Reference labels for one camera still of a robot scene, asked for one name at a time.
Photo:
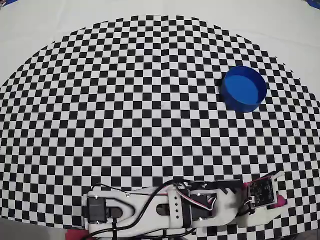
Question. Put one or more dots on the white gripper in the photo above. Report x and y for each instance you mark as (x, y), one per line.
(271, 212)

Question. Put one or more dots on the pink faceted ball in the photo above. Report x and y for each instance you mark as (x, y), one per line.
(280, 201)

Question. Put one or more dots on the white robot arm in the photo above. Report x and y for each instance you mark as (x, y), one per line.
(140, 207)

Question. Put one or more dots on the blue round box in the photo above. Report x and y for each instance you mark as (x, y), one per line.
(242, 87)

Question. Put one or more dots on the black white checkered mat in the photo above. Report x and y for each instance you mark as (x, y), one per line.
(100, 100)

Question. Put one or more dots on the red flat object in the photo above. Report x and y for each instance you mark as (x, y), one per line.
(75, 235)

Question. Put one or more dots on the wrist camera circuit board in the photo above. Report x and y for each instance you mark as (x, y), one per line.
(261, 192)

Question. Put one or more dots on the pink camera mount bracket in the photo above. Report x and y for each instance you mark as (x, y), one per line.
(245, 186)

